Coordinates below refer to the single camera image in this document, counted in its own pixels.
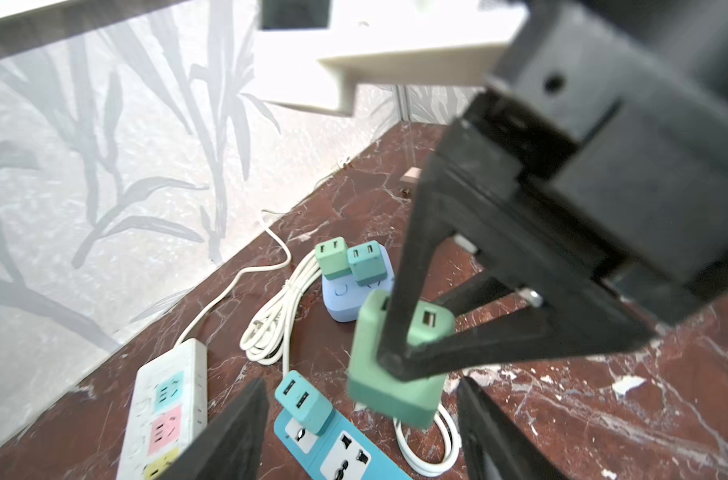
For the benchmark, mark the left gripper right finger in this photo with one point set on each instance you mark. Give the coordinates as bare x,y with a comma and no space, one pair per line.
493,446

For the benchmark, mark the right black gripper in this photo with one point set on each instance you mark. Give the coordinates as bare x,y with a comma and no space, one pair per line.
593,168

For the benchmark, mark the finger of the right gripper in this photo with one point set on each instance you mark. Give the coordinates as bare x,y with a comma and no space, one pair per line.
438,214
579,319

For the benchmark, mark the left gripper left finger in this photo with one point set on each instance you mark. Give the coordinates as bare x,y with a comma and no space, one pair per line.
231,446

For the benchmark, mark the white long power strip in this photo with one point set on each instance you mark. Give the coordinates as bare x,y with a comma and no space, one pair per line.
167,413

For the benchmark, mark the teal green usb adapter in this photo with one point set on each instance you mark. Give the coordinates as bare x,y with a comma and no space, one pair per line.
367,263

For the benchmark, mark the light green usb adapter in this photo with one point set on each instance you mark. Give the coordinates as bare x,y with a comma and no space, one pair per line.
332,258

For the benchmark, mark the teal power strip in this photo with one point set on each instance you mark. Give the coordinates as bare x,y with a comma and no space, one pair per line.
340,451

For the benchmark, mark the light blue square power socket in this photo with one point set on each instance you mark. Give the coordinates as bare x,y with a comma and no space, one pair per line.
343,297

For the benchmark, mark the pink adapter back right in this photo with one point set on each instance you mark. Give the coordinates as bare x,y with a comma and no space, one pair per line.
410,181

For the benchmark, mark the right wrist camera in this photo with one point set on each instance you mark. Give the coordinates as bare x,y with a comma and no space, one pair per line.
311,56

